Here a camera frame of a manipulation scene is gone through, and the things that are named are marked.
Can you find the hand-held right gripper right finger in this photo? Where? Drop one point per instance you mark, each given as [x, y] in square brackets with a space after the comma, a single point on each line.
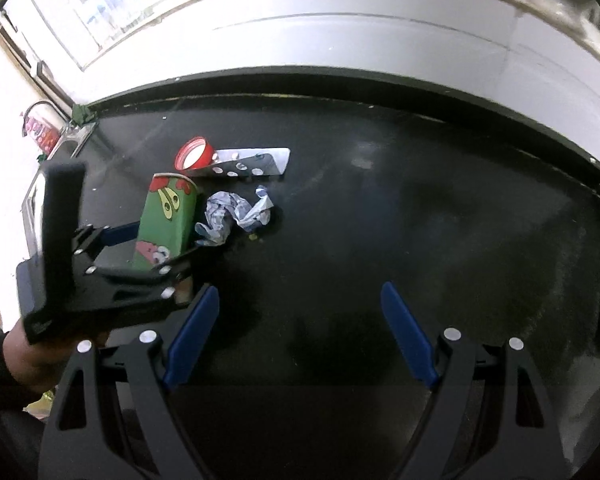
[410, 335]

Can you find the metal faucet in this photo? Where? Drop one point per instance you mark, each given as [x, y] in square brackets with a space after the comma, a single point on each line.
[40, 105]

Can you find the red printed bottle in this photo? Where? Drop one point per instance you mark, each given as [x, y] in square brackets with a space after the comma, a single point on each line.
[40, 132]

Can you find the red bottle cap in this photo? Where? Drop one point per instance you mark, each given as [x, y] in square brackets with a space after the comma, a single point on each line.
[192, 157]

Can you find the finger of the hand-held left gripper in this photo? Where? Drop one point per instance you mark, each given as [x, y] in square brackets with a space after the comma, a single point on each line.
[117, 232]
[145, 282]

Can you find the crumpled white tissue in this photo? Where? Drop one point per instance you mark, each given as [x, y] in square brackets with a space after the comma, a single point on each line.
[225, 215]

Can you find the green cartoon paper cup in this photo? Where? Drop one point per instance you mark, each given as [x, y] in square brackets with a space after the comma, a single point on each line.
[165, 220]

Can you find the stainless steel sink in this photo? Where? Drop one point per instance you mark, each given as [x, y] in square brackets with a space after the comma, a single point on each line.
[75, 140]

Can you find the person's left hand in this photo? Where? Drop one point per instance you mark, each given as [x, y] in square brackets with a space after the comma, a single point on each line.
[35, 360]

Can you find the silver blister pill pack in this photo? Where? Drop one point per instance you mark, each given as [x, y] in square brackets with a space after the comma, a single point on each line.
[265, 160]

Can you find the green cloth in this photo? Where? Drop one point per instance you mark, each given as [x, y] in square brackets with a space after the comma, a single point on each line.
[84, 114]

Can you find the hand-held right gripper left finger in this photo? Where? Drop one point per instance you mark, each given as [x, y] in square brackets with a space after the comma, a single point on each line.
[190, 340]

